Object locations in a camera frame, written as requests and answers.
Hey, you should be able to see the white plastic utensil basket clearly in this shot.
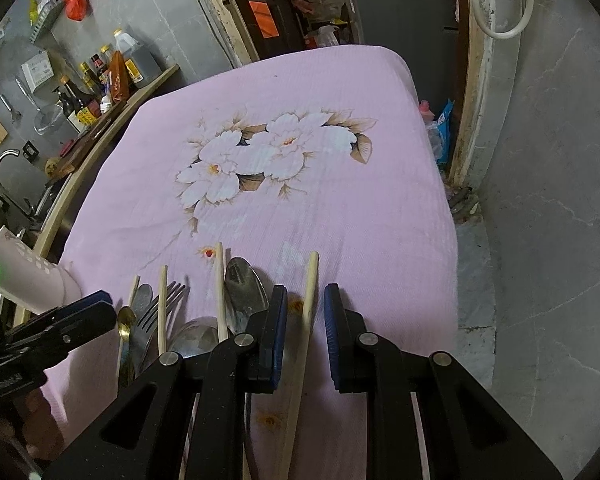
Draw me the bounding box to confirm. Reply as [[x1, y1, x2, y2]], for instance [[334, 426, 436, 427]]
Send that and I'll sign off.
[[0, 226, 82, 315]]

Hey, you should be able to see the gold small spoon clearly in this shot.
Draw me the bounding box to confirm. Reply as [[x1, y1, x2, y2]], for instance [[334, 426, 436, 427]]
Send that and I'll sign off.
[[117, 306, 136, 392]]

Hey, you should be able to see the steel fork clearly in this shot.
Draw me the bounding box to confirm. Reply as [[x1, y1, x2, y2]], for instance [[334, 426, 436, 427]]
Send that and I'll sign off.
[[130, 282, 187, 376]]

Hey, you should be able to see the large steel spoon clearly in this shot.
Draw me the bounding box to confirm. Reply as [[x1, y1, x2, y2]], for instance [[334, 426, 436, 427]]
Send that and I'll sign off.
[[224, 257, 268, 335]]

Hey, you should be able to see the steel knife patterned handle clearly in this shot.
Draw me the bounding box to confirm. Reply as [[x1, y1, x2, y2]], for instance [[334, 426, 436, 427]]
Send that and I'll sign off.
[[131, 284, 152, 320]]

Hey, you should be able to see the short wooden chopstick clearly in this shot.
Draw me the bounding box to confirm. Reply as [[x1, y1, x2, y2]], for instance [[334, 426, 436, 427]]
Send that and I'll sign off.
[[126, 275, 140, 307]]

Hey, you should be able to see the operator hand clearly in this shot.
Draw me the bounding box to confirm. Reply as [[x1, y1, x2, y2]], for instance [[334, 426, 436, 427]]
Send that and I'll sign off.
[[22, 389, 65, 460]]

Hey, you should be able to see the pink floral tablecloth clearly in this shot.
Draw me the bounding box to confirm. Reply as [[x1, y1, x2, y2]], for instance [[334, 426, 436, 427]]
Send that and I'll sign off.
[[60, 46, 457, 479]]

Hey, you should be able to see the blue plastic bag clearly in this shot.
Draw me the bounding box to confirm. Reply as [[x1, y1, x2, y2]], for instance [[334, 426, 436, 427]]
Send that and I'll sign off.
[[426, 100, 454, 165]]

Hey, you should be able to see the hanging mesh strainer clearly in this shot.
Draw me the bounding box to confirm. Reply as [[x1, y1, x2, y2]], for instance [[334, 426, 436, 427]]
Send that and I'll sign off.
[[15, 78, 65, 136]]

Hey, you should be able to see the yellow label sauce bottle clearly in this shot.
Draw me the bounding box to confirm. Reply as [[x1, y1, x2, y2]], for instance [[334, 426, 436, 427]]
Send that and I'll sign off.
[[60, 75, 100, 126]]

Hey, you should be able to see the dark wine bottle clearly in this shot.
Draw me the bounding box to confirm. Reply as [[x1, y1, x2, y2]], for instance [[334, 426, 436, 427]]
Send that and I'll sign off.
[[54, 87, 87, 134]]

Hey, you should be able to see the red label sauce bottle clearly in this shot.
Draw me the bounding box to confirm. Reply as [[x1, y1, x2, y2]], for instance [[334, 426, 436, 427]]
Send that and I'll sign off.
[[90, 53, 109, 86]]

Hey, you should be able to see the large dark soy jug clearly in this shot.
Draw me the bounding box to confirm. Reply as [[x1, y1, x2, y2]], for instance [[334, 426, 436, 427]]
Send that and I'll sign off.
[[114, 28, 161, 88]]

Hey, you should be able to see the dark grey cabinet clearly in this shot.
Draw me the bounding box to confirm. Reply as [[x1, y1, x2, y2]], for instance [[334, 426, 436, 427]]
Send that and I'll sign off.
[[350, 0, 458, 114]]

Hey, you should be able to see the red plastic bag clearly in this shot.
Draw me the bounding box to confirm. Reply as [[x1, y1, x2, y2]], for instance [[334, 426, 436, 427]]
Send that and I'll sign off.
[[62, 0, 88, 22]]

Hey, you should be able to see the white wall box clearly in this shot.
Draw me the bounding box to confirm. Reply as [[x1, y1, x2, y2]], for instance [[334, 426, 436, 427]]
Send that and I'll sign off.
[[21, 50, 54, 92]]

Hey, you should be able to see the grey wall shelf rack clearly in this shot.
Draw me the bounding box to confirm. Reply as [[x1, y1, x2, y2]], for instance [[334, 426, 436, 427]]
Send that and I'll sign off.
[[29, 0, 65, 44]]

